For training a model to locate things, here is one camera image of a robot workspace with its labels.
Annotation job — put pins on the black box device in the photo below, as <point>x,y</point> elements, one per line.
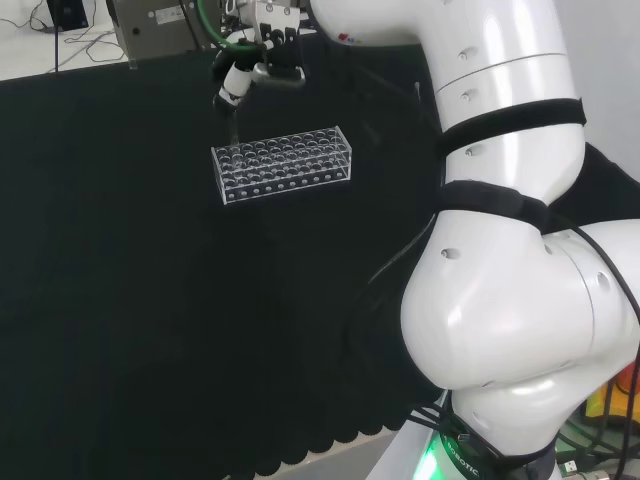
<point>69,12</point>

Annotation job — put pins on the grey metal box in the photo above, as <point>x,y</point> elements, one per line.
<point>155,25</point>

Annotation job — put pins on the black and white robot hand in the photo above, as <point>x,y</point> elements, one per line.
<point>272,50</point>

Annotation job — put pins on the black bench cloth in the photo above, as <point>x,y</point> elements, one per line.
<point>150,300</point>

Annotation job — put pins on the clear glass test tube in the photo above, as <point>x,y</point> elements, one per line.
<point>233,127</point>

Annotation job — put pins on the yellow stop button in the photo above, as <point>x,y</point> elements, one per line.
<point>622,395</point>

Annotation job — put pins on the clear acrylic test tube rack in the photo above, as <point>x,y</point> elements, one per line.
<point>282,165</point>

